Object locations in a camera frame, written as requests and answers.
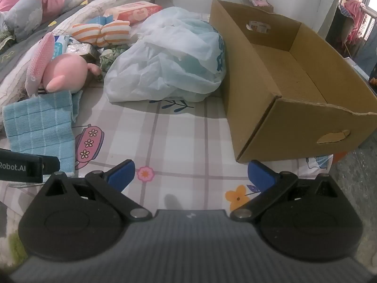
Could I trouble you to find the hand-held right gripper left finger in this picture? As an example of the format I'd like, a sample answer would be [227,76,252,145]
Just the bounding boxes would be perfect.
[44,159,153,221]

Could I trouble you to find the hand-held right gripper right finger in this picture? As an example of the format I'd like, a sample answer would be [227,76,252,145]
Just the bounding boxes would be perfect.
[230,159,339,221]

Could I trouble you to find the large brown cardboard box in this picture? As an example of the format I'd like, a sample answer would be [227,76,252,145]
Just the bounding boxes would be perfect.
[209,0,377,163]

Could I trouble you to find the light blue tissue packet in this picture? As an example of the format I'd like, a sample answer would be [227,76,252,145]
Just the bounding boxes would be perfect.
[54,35,71,57]

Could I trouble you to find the blue wet wipes pack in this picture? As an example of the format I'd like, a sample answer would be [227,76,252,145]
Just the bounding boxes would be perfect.
[88,16,115,25]

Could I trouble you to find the light blue checked towel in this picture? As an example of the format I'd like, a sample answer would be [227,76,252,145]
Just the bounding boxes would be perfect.
[2,90,83,173]

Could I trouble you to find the checked floral bed sheet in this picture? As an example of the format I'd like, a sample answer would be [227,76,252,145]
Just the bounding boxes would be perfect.
[0,12,334,213]

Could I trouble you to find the pink plush toy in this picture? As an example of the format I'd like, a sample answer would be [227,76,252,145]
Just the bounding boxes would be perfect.
[25,32,102,95]

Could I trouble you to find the green floral cloth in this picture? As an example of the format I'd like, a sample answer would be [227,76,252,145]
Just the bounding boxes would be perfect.
[98,46,128,72]

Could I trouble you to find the white plastic bag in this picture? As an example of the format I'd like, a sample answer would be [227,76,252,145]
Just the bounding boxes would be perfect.
[104,6,227,103]

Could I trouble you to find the grey bed sheet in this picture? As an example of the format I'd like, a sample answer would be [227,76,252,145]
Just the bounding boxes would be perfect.
[0,0,101,80]

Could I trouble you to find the olive tissue pack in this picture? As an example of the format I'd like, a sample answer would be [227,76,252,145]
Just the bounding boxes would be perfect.
[66,44,101,64]

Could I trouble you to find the orange white striped cloth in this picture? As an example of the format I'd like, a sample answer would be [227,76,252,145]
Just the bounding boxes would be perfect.
[71,20,131,48]

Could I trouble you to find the red wet wipes pack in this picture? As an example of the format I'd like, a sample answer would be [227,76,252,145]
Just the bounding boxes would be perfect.
[104,1,163,25]

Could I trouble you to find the small open cardboard box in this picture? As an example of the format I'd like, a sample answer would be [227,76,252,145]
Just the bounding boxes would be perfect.
[238,0,275,13]

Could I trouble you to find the pink hanging clothes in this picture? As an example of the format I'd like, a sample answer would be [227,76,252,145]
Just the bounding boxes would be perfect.
[344,0,368,45]

